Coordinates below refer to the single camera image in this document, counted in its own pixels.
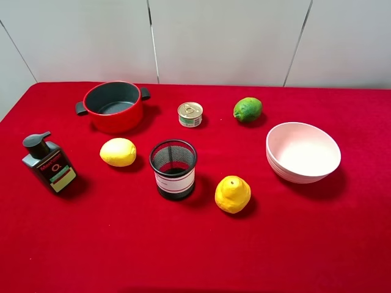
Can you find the yellow lemon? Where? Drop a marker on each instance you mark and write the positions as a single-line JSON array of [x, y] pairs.
[[232, 194], [118, 152]]

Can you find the yellow lemon left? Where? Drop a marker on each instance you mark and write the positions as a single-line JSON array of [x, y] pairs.
[[118, 152]]

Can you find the green lime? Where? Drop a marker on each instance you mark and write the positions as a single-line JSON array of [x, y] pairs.
[[247, 109]]

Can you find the black mesh pen cup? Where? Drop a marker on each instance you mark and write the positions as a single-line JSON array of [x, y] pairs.
[[174, 162]]

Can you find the small tin can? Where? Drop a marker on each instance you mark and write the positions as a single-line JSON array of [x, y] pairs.
[[190, 114]]

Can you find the white bowl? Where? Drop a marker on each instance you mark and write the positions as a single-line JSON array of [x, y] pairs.
[[301, 153]]

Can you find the yellow lemon front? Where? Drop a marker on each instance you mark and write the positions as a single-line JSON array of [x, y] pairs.
[[232, 194]]

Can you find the red pot with grey handles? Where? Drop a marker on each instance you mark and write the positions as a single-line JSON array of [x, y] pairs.
[[114, 107]]

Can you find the dark pump shampoo bottle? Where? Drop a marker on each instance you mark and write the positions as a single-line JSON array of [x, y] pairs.
[[48, 162]]

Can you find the red tablecloth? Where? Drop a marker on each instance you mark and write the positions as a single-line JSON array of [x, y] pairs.
[[110, 230]]

